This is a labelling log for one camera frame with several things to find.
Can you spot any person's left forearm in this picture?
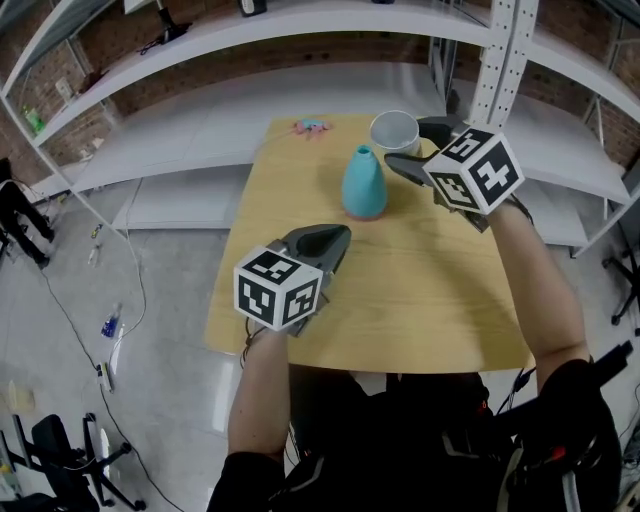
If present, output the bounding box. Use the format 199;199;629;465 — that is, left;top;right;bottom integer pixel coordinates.
226;327;292;464

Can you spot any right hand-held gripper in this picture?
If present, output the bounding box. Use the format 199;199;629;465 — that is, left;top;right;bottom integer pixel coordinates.
383;115;525;234

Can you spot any black stand with cable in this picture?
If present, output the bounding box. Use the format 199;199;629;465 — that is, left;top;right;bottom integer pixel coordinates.
138;0;194;56

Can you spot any clear plastic bottle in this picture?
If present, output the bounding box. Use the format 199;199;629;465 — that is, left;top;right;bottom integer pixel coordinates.
87;223;105;267

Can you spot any white metal shelving unit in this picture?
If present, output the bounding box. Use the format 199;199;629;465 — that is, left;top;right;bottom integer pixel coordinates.
0;0;640;260

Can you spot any white cup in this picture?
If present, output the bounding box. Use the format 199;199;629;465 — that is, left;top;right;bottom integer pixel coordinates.
369;110;423;157

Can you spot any white floor cable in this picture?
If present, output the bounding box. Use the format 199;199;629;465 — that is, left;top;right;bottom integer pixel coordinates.
107;179;148;376

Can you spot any green bottle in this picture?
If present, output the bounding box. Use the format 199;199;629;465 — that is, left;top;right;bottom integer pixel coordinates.
23;105;45;135

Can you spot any black office chair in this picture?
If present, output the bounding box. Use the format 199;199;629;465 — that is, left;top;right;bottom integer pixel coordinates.
28;411;148;512

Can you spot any black floor cable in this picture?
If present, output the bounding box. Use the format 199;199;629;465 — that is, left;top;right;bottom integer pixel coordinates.
29;249;186;512

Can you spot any blue label water bottle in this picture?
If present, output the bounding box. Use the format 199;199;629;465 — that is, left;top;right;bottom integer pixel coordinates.
100;301;124;340

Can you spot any person's right forearm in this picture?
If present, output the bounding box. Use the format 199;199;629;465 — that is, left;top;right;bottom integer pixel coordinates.
490;198;591;397

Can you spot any person's black clothing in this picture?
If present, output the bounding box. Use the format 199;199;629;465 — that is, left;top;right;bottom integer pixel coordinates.
205;355;625;512

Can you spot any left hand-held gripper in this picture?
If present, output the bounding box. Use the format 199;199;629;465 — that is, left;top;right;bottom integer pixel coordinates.
233;224;353;338

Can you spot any pink and blue toy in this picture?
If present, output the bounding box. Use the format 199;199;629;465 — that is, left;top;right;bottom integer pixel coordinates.
293;116;334;142

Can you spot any black chair base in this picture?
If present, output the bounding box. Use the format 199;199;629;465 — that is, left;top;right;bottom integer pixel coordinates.
601;247;640;337

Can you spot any teal cone-shaped container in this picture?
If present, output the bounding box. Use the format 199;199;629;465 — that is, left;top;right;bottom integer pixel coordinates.
340;144;389;222

